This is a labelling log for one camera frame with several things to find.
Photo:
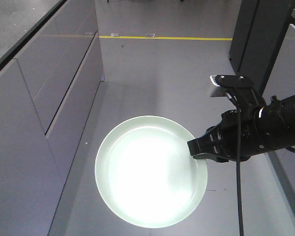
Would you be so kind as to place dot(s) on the pale green round plate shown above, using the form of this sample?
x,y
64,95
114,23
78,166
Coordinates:
x,y
145,174

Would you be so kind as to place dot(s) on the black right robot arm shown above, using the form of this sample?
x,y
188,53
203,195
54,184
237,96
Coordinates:
x,y
268,128

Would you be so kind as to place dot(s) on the grey drawer cabinet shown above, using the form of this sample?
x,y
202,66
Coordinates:
x,y
46,93

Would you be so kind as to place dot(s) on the dark grey cabinet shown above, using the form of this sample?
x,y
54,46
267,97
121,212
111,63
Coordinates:
x,y
260,29

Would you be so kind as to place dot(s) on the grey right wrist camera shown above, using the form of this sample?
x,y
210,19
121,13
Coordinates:
x,y
219,84

